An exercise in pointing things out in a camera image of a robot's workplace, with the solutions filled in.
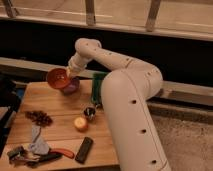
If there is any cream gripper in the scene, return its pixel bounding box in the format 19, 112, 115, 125
66, 53, 90, 78

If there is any purple bowl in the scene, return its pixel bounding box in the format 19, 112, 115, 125
62, 77, 80, 95

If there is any red-brown bowl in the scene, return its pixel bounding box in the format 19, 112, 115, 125
46, 68, 70, 89

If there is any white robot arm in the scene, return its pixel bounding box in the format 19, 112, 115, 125
67, 38, 172, 171

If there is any green plastic tray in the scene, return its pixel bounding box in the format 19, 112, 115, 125
91, 73, 106, 106

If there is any small metal cup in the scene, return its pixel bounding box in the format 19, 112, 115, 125
83, 106, 97, 121

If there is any yellow apple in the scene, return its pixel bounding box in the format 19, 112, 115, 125
74, 117, 88, 132

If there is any brown dried bunch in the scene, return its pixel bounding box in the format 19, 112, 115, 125
25, 111, 53, 127

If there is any black remote control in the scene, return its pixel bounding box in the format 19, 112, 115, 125
75, 137, 93, 164

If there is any grey-blue cloth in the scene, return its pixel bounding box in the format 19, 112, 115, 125
27, 125, 50, 155

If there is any black marker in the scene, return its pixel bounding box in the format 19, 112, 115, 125
26, 152, 63, 169

